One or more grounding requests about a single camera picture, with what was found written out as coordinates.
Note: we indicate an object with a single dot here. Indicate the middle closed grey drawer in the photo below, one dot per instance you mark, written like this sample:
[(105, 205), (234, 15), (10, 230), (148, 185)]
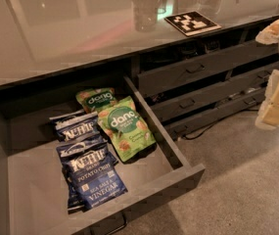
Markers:
[(192, 101)]

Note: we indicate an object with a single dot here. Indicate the open grey top drawer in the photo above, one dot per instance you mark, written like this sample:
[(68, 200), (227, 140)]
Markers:
[(33, 192)]

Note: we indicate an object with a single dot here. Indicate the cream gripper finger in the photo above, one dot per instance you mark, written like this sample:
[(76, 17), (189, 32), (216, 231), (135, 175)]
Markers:
[(268, 113), (269, 35)]

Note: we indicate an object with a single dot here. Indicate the rear blue Kettle chip bag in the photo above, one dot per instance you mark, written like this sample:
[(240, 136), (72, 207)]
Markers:
[(75, 125)]

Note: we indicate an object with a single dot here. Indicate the black white fiducial marker tile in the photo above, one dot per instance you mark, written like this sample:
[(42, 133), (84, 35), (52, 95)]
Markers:
[(192, 23)]

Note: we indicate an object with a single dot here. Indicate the lower closed grey drawer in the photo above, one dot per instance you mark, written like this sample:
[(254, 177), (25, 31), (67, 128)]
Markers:
[(202, 119)]

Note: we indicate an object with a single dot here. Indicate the black drawer pull handle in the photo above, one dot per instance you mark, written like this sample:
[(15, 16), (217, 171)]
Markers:
[(110, 225)]

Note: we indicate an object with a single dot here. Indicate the blue kettle chip bag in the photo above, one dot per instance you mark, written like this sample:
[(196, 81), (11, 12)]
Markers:
[(75, 125), (91, 171)]

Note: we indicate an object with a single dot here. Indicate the green dang chip bag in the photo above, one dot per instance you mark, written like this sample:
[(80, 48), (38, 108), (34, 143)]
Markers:
[(96, 100), (127, 130)]

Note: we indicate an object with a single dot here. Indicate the front blue Kettle chip bag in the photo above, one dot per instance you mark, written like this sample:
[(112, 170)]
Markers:
[(91, 171)]

